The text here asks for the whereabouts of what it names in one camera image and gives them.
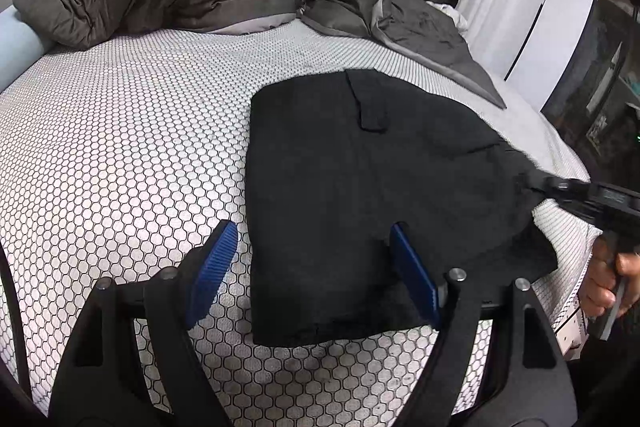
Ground white wardrobe door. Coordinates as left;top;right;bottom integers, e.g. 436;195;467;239
506;0;593;110

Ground light blue pillow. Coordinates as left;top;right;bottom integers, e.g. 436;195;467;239
0;5;53;92

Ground black cable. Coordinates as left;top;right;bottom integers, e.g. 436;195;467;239
0;246;34;403

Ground white crumpled sheet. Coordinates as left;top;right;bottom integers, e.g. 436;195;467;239
428;1;469;34

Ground dark glass cabinet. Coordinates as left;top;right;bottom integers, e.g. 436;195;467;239
542;0;639;192

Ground black pants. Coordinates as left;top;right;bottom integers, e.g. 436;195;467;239
245;69;558;347

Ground person's right hand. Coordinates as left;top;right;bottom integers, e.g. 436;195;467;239
578;236;640;317

